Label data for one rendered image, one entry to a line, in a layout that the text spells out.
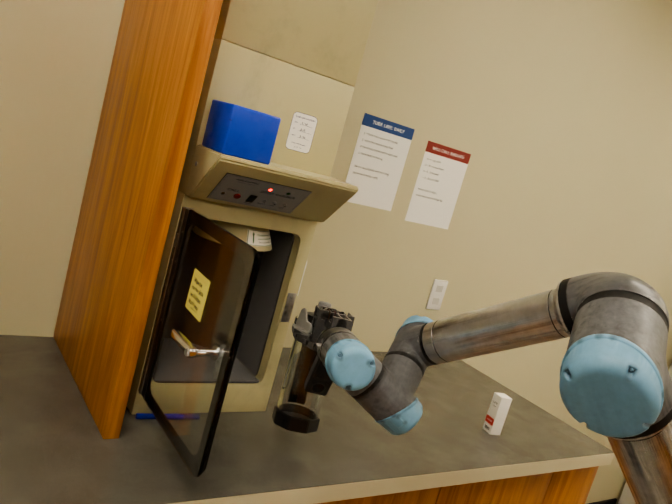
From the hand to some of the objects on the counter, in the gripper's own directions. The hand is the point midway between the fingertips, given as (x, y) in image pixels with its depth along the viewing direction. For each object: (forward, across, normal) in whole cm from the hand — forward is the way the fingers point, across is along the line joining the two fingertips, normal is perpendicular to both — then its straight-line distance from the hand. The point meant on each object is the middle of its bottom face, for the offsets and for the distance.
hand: (317, 334), depth 135 cm
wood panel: (+12, +46, +24) cm, 53 cm away
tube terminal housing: (+19, +24, +23) cm, 38 cm away
